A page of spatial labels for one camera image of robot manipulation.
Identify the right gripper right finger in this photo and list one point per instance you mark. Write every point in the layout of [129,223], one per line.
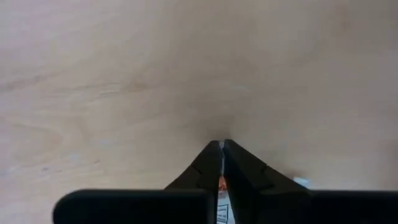
[264,205]

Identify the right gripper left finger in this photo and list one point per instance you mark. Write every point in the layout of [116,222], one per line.
[186,205]

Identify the black printed white packet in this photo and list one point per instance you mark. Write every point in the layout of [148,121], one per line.
[224,211]
[301,181]

